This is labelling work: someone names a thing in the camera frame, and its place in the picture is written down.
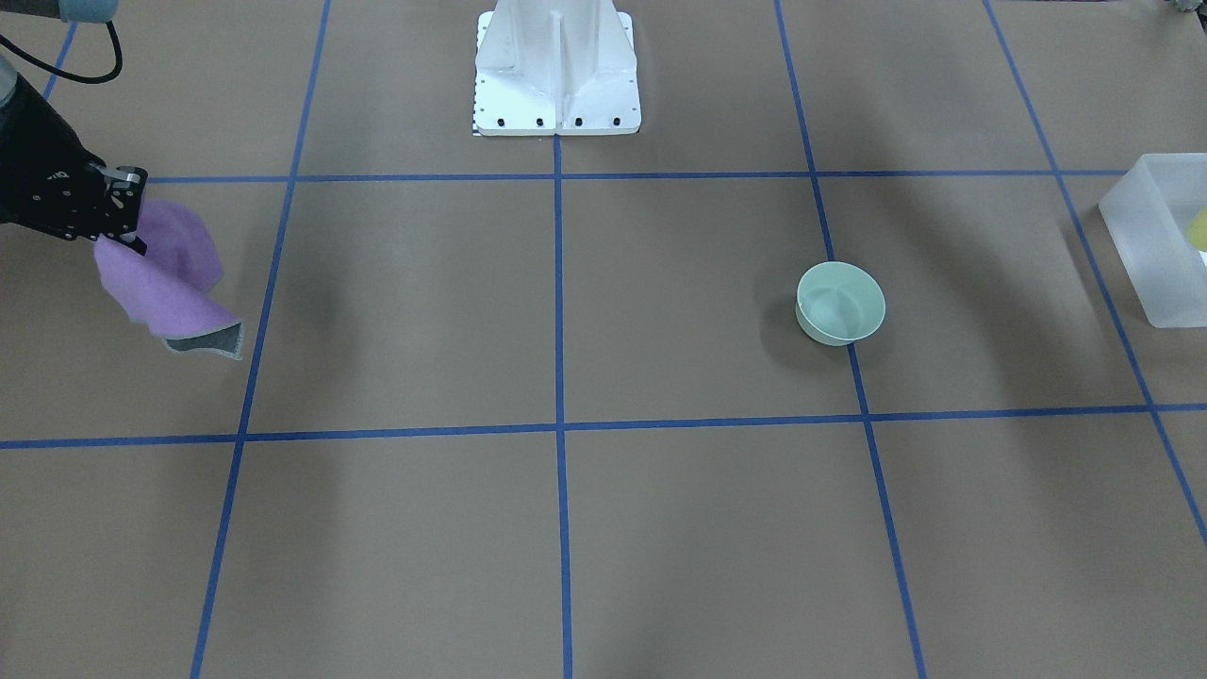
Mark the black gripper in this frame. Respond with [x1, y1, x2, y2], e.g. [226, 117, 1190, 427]
[1, 75, 148, 257]

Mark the purple microfiber cloth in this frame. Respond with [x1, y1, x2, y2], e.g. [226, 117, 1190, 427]
[93, 199, 245, 359]

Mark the yellow plastic cup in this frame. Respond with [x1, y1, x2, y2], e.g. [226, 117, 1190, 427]
[1185, 207, 1207, 253]

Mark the translucent plastic storage box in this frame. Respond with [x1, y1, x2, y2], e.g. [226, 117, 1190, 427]
[1100, 152, 1206, 328]

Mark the mint green bowl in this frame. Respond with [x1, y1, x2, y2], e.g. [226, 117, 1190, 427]
[794, 261, 887, 347]

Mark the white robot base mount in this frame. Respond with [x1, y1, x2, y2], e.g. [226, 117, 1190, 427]
[471, 1, 642, 137]

